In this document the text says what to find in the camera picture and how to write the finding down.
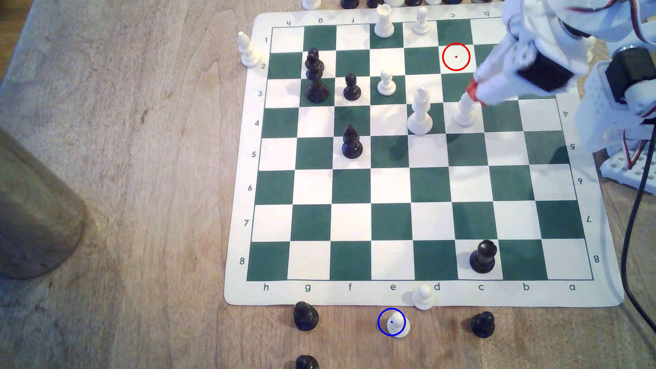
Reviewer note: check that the green white chess mat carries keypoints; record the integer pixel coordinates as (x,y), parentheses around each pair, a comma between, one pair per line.
(389,220)

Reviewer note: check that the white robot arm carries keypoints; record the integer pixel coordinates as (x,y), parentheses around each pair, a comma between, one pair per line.
(604,107)

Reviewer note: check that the tall black chess piece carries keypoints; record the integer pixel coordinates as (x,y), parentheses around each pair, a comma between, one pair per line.
(317,92)

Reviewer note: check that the white perforated base plate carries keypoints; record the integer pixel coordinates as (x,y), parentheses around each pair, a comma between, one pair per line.
(622,171)

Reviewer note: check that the white chess rook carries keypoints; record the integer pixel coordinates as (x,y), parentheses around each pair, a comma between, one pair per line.
(384,26)

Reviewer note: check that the white chess king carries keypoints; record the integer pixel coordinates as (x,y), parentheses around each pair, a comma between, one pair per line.
(420,120)

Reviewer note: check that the white chess bishop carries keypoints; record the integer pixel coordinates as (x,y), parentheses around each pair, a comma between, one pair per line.
(249,56)

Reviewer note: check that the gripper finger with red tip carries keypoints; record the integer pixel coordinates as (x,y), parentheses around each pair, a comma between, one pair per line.
(499,89)
(494,60)

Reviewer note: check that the white chess pawn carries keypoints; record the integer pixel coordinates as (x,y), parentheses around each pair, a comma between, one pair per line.
(423,300)
(386,87)
(421,25)
(401,329)
(465,114)

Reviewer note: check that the wooden round post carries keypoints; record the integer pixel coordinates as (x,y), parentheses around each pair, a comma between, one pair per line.
(36,215)

